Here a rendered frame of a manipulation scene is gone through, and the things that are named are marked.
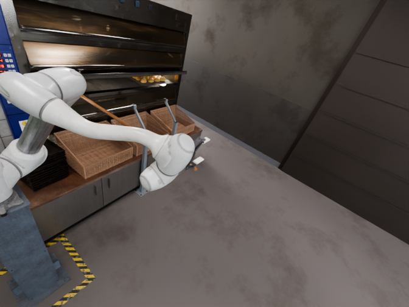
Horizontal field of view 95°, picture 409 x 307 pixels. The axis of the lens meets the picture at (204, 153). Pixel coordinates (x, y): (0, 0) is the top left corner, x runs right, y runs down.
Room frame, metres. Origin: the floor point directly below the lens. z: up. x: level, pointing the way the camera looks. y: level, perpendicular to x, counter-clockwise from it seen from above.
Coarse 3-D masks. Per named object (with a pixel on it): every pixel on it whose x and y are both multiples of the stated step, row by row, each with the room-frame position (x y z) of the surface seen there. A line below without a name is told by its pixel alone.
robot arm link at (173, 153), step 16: (48, 112) 0.54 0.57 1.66; (64, 112) 0.56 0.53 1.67; (64, 128) 0.55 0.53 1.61; (80, 128) 0.55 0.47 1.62; (96, 128) 0.56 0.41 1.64; (112, 128) 0.56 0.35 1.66; (128, 128) 0.56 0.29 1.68; (144, 144) 0.54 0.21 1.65; (160, 144) 0.53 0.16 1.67; (176, 144) 0.53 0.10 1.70; (192, 144) 0.56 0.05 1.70; (160, 160) 0.52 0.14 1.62; (176, 160) 0.51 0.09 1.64
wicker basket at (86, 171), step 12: (60, 132) 1.42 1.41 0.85; (72, 132) 1.51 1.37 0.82; (60, 144) 1.33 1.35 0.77; (72, 144) 1.47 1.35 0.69; (84, 144) 1.56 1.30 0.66; (96, 144) 1.67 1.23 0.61; (108, 144) 1.77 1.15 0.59; (120, 144) 1.76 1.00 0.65; (72, 156) 1.25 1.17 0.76; (84, 156) 1.46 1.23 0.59; (96, 156) 1.51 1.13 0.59; (108, 156) 1.57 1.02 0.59; (120, 156) 1.53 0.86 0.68; (132, 156) 1.68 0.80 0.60; (84, 168) 1.18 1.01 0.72; (96, 168) 1.35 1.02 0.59; (108, 168) 1.40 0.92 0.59
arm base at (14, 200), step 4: (12, 196) 0.56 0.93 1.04; (16, 196) 0.58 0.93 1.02; (8, 200) 0.53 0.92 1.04; (12, 200) 0.54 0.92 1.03; (16, 200) 0.55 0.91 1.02; (20, 200) 0.56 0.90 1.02; (0, 204) 0.50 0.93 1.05; (4, 204) 0.51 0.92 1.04; (8, 204) 0.52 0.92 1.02; (12, 204) 0.53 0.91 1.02; (16, 204) 0.54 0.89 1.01; (20, 204) 0.55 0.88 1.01; (0, 208) 0.48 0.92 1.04; (4, 208) 0.49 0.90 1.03; (8, 208) 0.51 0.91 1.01; (0, 212) 0.47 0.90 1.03; (4, 212) 0.47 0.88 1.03; (4, 216) 0.46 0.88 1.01
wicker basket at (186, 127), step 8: (152, 112) 2.45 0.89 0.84; (160, 112) 2.63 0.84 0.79; (168, 112) 2.79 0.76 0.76; (176, 112) 2.93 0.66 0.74; (160, 120) 2.38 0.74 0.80; (168, 120) 2.77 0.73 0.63; (176, 120) 2.92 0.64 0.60; (184, 120) 2.85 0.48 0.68; (192, 120) 2.80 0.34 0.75; (152, 128) 2.44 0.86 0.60; (168, 128) 2.31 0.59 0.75; (184, 128) 2.52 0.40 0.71; (192, 128) 2.73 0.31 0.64
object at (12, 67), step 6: (0, 54) 1.20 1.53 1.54; (6, 54) 1.22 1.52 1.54; (12, 54) 1.25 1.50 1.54; (0, 60) 1.19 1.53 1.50; (6, 60) 1.22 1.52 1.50; (12, 60) 1.24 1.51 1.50; (0, 66) 1.18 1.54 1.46; (6, 66) 1.21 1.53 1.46; (12, 66) 1.24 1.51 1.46; (0, 72) 1.17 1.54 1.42; (6, 102) 1.15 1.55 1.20
